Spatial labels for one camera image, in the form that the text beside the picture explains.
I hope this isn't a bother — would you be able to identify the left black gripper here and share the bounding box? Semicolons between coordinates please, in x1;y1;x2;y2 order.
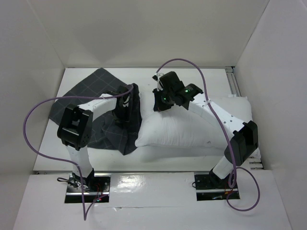
112;104;129;128

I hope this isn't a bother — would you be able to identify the dark grey checked pillowcase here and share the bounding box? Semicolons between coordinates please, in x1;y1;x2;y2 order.
48;68;142;156

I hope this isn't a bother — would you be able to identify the white pillow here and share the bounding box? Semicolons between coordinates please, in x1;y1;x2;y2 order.
134;91;262;160

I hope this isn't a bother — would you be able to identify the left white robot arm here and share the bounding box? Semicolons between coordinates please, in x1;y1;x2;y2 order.
57;86;132;191

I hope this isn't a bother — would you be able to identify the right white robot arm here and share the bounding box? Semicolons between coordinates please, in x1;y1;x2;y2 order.
153;71;260;188

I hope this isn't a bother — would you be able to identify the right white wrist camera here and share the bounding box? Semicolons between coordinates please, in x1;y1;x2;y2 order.
152;73;164;91

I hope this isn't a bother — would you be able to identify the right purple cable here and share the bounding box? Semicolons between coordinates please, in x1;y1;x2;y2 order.
155;58;261;212

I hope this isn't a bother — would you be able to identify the purple cable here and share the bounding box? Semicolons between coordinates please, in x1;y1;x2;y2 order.
23;84;134;220
155;58;261;212

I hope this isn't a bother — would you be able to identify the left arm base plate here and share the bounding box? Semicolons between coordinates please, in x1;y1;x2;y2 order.
57;173;111;204

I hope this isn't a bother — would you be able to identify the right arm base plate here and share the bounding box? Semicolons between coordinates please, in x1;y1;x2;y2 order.
191;174;240;201

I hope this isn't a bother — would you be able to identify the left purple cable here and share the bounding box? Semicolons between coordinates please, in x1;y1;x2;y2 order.
23;84;134;220

